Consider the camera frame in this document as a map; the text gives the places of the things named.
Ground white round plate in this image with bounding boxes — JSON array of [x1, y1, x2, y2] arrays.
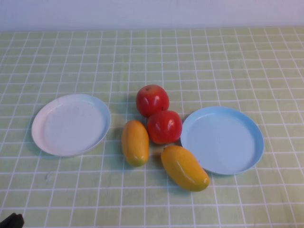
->
[[31, 94, 112, 157]]

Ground red apple with stem dimple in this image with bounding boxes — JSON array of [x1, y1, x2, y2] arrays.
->
[[135, 84, 170, 118]]

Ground light blue round plate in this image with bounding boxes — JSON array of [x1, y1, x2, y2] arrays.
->
[[180, 106, 265, 176]]

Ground green checked tablecloth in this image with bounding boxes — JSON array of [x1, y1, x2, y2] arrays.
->
[[0, 26, 304, 228]]

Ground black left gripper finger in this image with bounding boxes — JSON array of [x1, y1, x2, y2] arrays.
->
[[14, 213, 25, 228], [0, 213, 16, 228]]

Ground yellow mango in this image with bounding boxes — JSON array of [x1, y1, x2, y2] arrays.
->
[[121, 120, 150, 167], [161, 145, 211, 192]]

